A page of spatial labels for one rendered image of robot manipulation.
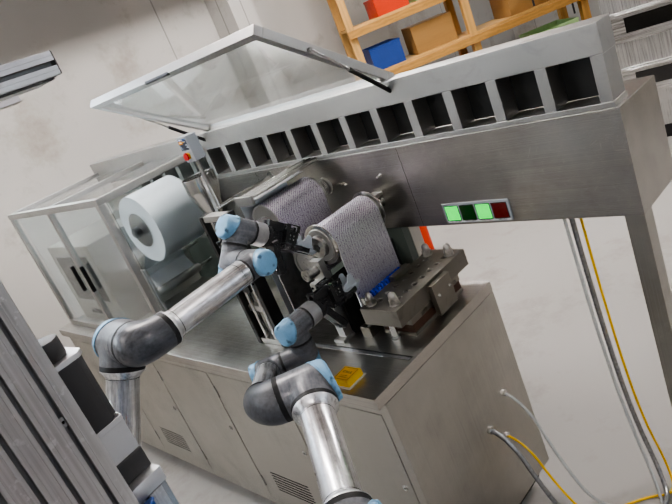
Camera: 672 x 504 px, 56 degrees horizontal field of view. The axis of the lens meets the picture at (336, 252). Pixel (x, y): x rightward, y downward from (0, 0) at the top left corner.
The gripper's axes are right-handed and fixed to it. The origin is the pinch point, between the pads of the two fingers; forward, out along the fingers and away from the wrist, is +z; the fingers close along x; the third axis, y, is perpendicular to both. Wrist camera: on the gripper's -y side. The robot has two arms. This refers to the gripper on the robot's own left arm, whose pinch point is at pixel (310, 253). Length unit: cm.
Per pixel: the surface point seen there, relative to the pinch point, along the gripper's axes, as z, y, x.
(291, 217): 2.2, 13.5, 15.7
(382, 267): 26.1, -0.2, -8.2
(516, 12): 380, 316, 184
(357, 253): 13.3, 2.4, -8.2
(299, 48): -32, 53, -22
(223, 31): 145, 236, 338
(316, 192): 12.2, 25.0, 15.9
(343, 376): 4.1, -37.5, -18.0
